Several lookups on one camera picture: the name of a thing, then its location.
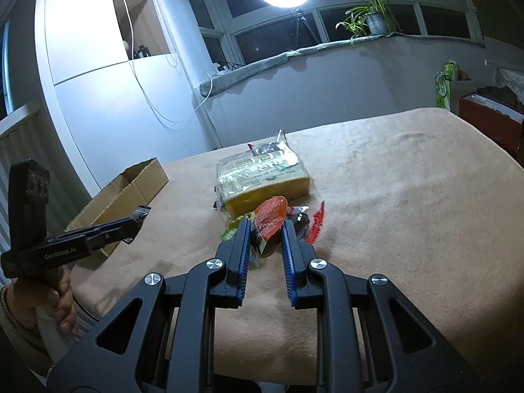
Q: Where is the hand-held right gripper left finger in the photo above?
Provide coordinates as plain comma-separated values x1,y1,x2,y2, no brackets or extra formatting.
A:
45,218,254,393

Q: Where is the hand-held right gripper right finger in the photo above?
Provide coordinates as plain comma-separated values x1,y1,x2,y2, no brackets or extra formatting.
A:
280,220,481,393

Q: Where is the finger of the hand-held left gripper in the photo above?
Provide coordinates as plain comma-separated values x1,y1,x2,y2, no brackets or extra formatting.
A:
84,231,138,255
65,205,152,240

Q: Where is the orange snack packet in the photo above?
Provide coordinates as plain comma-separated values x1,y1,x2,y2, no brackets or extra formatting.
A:
250,196,289,269

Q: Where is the brown cardboard box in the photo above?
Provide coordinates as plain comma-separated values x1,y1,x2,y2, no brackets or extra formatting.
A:
65,157,170,258

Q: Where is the person's left hand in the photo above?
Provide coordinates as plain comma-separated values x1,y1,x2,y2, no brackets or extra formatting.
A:
41,265,80,338

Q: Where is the yellow-green snack packet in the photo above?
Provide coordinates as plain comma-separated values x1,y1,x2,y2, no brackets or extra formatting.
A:
220,212,252,241

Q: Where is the dark snack packet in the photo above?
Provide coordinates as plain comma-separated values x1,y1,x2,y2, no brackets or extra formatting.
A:
287,206,314,241

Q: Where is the red snack packet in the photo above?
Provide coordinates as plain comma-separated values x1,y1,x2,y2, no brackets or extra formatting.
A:
305,200,326,243

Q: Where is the clear plastic snack bag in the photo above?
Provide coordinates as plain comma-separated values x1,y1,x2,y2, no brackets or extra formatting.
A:
213,151,312,217

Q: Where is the crumpled silver foil packet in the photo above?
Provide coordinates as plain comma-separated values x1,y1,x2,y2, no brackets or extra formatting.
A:
248,128,301,165

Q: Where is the white cabinet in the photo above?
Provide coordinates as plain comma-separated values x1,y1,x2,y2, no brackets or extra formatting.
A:
35,0,222,201

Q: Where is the grey windowsill pad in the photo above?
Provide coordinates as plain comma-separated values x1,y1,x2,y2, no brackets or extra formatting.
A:
199,30,406,99

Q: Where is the green and white box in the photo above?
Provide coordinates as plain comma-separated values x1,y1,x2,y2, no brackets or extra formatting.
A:
433,61,459,111

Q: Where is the black light tripod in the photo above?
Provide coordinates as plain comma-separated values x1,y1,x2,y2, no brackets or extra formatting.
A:
287,6,318,52

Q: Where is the red box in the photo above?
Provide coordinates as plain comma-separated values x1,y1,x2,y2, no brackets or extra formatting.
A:
458,94,524,160

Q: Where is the potted spider plant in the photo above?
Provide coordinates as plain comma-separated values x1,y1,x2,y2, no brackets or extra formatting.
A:
336,0,404,47

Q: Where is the white lace cloth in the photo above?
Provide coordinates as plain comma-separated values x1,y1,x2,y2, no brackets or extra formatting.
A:
493,65,524,103

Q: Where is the white cable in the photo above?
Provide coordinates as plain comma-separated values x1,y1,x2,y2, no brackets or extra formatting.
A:
112,0,215,123

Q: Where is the white window frame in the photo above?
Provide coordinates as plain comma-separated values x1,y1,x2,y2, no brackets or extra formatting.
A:
192,0,484,66

